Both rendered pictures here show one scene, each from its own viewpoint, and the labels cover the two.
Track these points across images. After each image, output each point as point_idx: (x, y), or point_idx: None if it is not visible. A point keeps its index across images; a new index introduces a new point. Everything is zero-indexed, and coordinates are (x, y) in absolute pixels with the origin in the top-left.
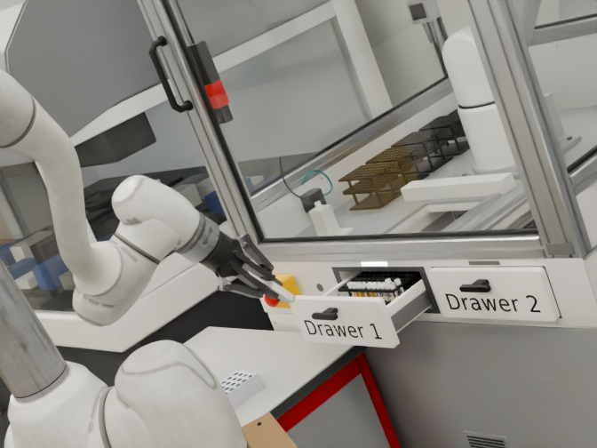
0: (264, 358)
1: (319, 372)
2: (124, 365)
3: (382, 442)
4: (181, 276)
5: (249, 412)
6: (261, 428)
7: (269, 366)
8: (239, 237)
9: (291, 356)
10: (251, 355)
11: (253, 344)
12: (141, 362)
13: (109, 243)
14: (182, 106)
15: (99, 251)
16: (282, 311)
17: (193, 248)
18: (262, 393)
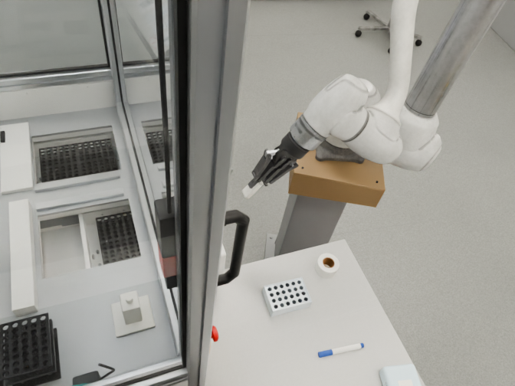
0: (241, 340)
1: (226, 269)
2: (375, 88)
3: None
4: None
5: (283, 268)
6: (303, 163)
7: (244, 319)
8: (271, 151)
9: (225, 315)
10: (244, 362)
11: (233, 384)
12: (366, 81)
13: (372, 109)
14: (221, 274)
15: (382, 99)
16: None
17: None
18: (267, 282)
